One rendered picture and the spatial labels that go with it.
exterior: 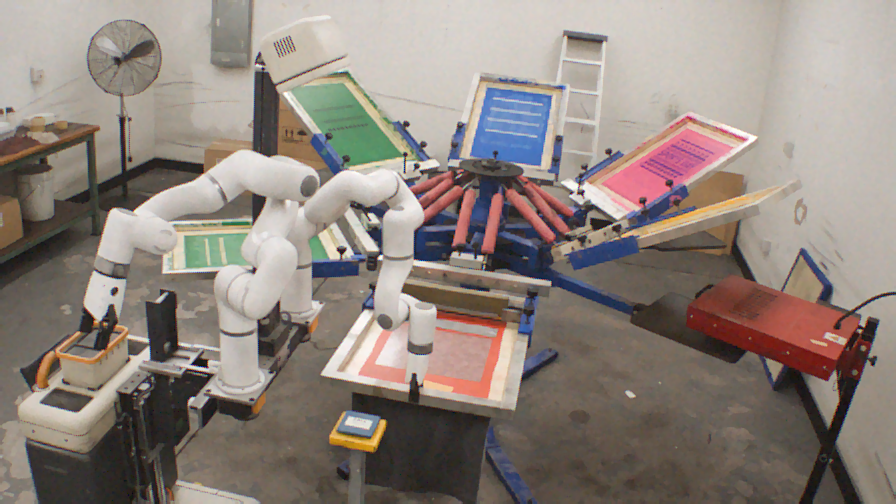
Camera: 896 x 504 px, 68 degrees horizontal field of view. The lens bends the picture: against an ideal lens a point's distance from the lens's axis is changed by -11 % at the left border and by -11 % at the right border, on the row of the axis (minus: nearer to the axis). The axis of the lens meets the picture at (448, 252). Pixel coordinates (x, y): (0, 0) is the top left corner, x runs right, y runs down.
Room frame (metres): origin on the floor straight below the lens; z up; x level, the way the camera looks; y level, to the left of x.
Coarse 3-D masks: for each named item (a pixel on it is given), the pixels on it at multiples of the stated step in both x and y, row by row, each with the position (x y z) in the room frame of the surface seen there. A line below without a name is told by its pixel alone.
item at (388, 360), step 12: (408, 324) 2.34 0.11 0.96; (384, 336) 2.23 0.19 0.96; (396, 336) 2.24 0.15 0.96; (384, 348) 2.15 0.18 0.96; (396, 348) 2.16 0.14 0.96; (372, 360) 2.07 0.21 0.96; (384, 360) 2.07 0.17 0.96; (396, 360) 2.08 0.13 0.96; (360, 372) 1.98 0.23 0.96; (372, 372) 1.99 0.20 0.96; (384, 372) 2.00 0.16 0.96; (396, 372) 2.01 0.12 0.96; (408, 384) 1.94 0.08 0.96
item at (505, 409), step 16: (368, 320) 2.27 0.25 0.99; (352, 336) 2.15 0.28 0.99; (528, 336) 2.27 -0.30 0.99; (336, 352) 2.03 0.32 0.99; (352, 352) 2.09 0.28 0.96; (336, 368) 1.93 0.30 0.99; (512, 368) 2.04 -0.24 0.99; (320, 384) 1.89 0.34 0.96; (336, 384) 1.88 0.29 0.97; (352, 384) 1.87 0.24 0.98; (368, 384) 1.87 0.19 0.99; (384, 384) 1.87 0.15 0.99; (400, 384) 1.88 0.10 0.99; (512, 384) 1.94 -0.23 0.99; (400, 400) 1.85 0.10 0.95; (432, 400) 1.84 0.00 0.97; (448, 400) 1.83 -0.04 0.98; (464, 400) 1.83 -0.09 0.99; (480, 400) 1.84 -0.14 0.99; (496, 400) 1.84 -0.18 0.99; (512, 400) 1.85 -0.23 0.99; (496, 416) 1.81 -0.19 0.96; (512, 416) 1.80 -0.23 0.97
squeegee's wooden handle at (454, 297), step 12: (408, 288) 2.46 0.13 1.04; (420, 288) 2.45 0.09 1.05; (432, 288) 2.45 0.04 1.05; (444, 288) 2.45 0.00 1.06; (456, 288) 2.46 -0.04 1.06; (420, 300) 2.45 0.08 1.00; (432, 300) 2.45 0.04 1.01; (444, 300) 2.44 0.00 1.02; (456, 300) 2.43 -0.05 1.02; (468, 300) 2.43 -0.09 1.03; (480, 300) 2.42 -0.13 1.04; (492, 300) 2.42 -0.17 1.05; (504, 300) 2.41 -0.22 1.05; (492, 312) 2.41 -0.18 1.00
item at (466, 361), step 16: (464, 320) 2.42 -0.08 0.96; (480, 320) 2.43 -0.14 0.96; (448, 336) 2.28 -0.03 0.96; (464, 336) 2.29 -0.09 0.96; (480, 336) 2.30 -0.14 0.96; (496, 336) 2.31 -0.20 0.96; (448, 352) 2.17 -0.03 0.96; (464, 352) 2.18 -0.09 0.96; (480, 352) 2.19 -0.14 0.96; (496, 352) 2.20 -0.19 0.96; (432, 368) 2.05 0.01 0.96; (448, 368) 2.06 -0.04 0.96; (464, 368) 2.07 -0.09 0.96; (480, 368) 2.08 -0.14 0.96; (448, 384) 1.97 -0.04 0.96; (464, 384) 1.98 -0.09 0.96; (480, 384) 1.98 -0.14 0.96
